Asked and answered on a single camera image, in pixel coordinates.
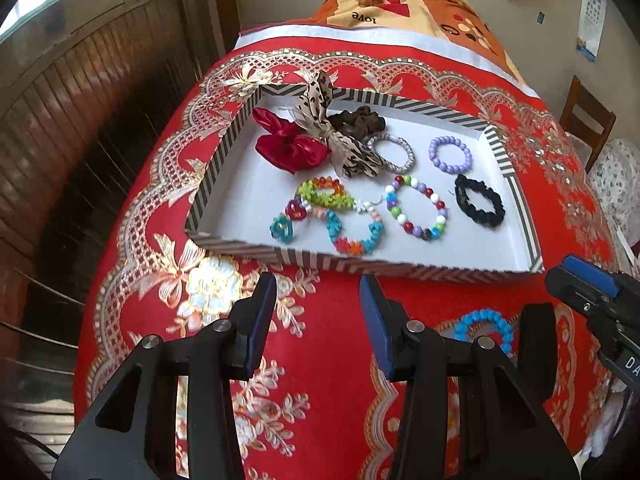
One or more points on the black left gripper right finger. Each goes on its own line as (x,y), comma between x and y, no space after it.
(386,321)

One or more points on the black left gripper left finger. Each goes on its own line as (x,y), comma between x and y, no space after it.
(250,318)

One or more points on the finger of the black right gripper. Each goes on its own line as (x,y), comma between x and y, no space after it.
(581,285)

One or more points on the black scrunchie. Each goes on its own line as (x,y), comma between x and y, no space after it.
(479,202)

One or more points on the red satin scrunchie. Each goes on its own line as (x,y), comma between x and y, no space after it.
(286,145)

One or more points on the leopard print bow scrunchie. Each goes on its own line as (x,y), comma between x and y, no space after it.
(348,156)

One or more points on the brown scrunchie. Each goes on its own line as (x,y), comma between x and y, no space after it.
(359,124)

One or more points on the white floral cushion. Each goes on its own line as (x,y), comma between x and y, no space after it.
(614,178)

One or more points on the white tray striped rim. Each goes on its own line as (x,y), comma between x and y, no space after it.
(241,193)

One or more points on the wooden chair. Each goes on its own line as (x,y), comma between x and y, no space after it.
(586,119)

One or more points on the eye chart poster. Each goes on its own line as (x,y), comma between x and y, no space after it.
(590,27)

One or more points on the orange heart pattern blanket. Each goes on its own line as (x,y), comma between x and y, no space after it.
(452,20)

